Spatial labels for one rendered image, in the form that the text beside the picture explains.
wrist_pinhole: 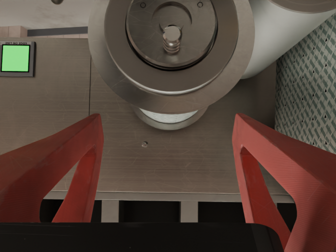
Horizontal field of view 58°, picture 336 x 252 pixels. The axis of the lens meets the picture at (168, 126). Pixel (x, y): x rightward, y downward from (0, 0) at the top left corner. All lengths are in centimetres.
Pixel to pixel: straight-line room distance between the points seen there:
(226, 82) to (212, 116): 33
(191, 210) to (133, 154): 16
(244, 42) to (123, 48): 11
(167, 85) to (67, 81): 40
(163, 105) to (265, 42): 16
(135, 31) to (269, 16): 13
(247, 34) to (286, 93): 22
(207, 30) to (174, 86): 5
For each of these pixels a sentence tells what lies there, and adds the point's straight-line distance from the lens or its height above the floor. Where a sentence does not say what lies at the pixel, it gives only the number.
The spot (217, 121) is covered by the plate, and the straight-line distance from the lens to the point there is 60.
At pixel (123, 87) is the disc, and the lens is 27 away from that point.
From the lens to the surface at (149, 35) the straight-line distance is 26.
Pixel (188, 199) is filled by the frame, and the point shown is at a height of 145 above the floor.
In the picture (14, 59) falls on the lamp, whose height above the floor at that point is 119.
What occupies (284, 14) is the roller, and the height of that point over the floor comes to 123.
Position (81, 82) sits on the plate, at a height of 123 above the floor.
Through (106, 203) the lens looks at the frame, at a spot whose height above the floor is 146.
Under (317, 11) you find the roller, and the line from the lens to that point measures 31.
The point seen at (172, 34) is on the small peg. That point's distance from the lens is 23.
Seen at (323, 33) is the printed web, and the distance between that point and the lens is 41.
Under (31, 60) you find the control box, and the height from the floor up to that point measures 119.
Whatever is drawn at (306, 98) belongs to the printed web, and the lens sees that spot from 43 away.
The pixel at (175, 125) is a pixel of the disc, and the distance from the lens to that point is 51.
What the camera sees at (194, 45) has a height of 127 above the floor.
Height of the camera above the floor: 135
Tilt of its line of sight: 4 degrees down
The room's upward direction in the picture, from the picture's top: 179 degrees counter-clockwise
